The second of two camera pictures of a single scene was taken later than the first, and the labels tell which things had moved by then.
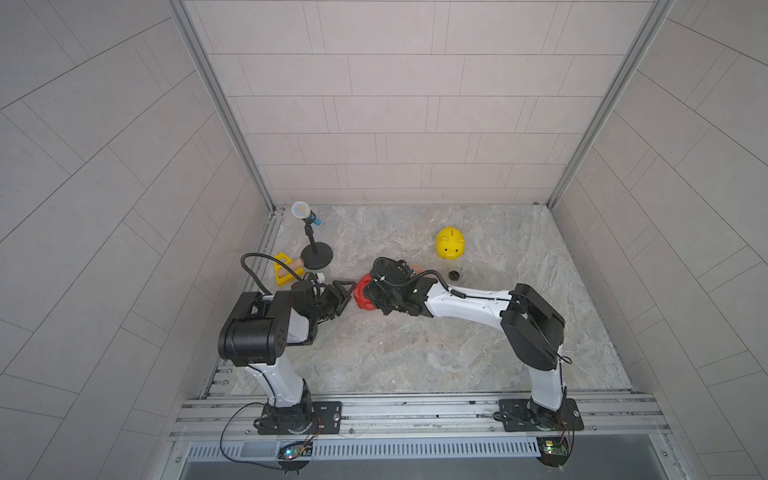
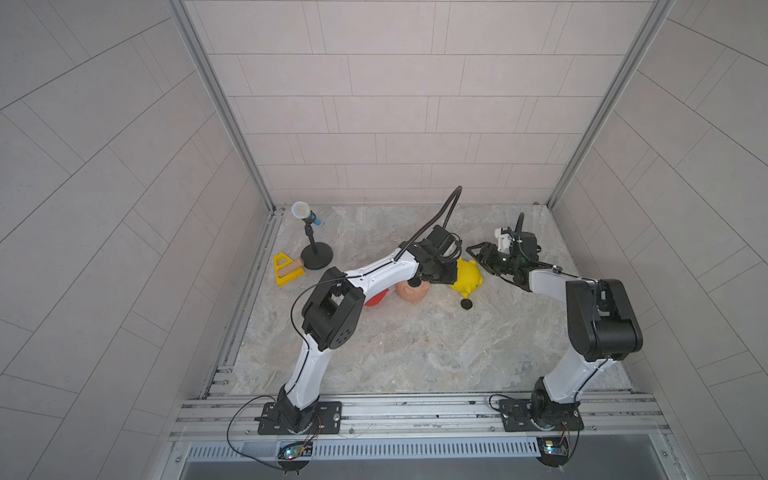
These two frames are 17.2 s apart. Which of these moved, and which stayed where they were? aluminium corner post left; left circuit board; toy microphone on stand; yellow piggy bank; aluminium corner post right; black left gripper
Moved: yellow piggy bank; black left gripper
Stayed: aluminium corner post left; left circuit board; aluminium corner post right; toy microphone on stand
